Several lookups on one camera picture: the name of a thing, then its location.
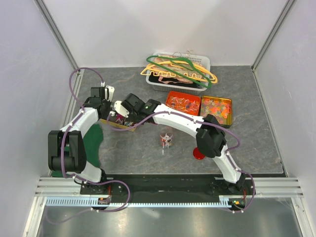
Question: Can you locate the gold tin of candies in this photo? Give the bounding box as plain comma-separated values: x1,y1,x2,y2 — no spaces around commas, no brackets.
100,114,136,129

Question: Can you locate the orange tray of lollipops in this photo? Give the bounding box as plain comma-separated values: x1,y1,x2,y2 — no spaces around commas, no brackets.
165,91,201,116

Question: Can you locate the gold tin of gummies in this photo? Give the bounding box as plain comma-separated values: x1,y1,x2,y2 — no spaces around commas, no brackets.
199,95,233,128

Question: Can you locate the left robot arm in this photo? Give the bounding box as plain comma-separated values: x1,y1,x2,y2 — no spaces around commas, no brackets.
48,85,115,194

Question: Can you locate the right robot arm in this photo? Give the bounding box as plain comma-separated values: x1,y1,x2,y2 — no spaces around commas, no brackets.
114,93,245,195

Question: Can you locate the green cloth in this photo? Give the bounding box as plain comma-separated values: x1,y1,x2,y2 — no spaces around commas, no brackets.
48,124,103,177

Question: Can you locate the clear glass jar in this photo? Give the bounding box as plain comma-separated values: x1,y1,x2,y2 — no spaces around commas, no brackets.
159,126,173,155

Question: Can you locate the black garment in basket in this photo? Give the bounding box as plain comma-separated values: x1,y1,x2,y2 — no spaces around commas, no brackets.
149,75,203,88

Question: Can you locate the white plastic basket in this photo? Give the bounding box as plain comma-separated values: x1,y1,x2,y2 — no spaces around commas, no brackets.
140,51,218,95

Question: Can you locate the floral pink cloth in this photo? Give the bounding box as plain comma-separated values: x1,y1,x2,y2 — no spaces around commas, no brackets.
152,57,205,84

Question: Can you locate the yellow clothes hanger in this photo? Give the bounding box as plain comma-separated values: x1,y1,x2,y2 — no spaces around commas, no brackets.
145,58,218,84

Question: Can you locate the green clothes hanger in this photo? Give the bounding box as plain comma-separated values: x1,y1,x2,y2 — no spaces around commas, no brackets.
146,55,213,88

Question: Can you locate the red jar lid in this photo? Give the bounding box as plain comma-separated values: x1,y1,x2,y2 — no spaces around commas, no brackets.
193,147,205,160

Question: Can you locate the orange clothes hanger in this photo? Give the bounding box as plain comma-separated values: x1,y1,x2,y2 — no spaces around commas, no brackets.
140,61,217,83

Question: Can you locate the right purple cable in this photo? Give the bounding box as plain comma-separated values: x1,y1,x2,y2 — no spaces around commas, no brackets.
106,111,255,214

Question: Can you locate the purple cable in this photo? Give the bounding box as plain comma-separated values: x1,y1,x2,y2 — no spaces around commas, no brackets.
44,67,130,224
106,111,255,214

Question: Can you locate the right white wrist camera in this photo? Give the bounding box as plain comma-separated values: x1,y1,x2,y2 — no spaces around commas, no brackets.
110,100,129,118

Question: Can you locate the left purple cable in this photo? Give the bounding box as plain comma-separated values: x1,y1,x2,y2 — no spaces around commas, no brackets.
44,67,130,224

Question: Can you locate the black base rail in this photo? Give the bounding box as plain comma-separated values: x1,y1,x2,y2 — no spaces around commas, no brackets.
79,172,257,198

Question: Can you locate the grey cable duct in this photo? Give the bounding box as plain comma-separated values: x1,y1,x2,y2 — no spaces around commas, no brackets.
45,195,234,208

